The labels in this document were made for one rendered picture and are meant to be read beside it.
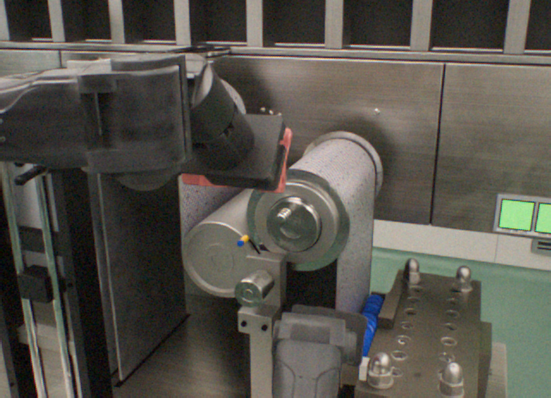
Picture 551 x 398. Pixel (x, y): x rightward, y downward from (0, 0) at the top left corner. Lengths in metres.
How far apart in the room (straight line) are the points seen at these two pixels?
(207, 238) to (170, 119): 0.46
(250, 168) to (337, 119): 0.56
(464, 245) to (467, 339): 2.67
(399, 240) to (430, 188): 2.59
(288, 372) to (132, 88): 0.29
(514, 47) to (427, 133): 0.20
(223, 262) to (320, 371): 0.35
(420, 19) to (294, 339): 0.63
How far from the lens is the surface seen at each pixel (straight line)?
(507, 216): 1.07
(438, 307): 1.04
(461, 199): 1.06
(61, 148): 0.40
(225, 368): 1.08
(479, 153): 1.04
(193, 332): 1.19
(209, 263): 0.85
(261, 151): 0.52
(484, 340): 0.99
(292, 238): 0.76
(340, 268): 0.79
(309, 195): 0.74
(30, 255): 0.91
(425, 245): 3.64
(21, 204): 0.88
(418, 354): 0.91
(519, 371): 2.81
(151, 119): 0.39
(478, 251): 3.63
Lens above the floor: 1.53
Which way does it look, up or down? 19 degrees down
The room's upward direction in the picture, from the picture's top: straight up
